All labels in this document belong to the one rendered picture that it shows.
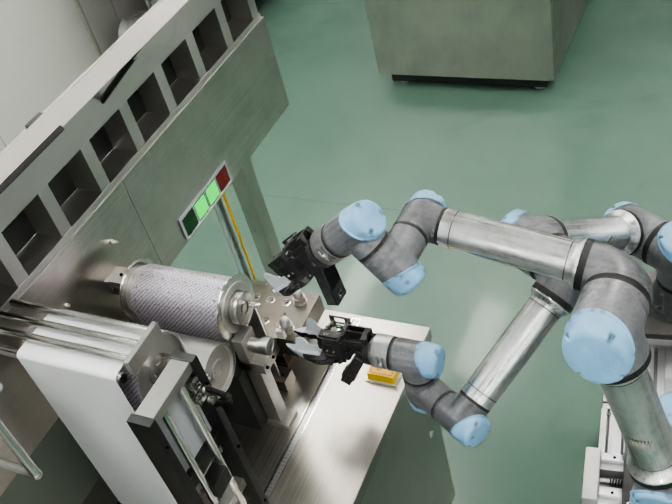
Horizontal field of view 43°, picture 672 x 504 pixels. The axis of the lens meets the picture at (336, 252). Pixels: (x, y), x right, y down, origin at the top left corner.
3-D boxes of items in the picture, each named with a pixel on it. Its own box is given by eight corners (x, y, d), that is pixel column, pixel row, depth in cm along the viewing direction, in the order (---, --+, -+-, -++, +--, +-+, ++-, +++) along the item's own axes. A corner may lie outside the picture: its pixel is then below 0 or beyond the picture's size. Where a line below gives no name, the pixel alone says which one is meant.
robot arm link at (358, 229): (381, 247, 151) (346, 214, 149) (346, 269, 159) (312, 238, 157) (398, 219, 156) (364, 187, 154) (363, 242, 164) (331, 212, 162)
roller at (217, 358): (215, 409, 184) (197, 374, 176) (121, 386, 195) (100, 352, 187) (240, 366, 192) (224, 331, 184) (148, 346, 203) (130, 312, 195)
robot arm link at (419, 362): (437, 390, 182) (432, 364, 176) (389, 380, 186) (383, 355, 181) (448, 361, 187) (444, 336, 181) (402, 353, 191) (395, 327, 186)
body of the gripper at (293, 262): (281, 241, 174) (312, 217, 165) (312, 268, 176) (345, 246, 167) (264, 267, 169) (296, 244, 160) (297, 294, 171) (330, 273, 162)
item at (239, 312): (233, 300, 181) (251, 285, 187) (225, 298, 182) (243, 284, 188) (237, 331, 184) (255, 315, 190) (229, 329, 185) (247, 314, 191)
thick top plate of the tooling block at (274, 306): (299, 357, 210) (293, 341, 206) (166, 330, 227) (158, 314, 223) (325, 310, 220) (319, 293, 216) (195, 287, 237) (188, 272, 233)
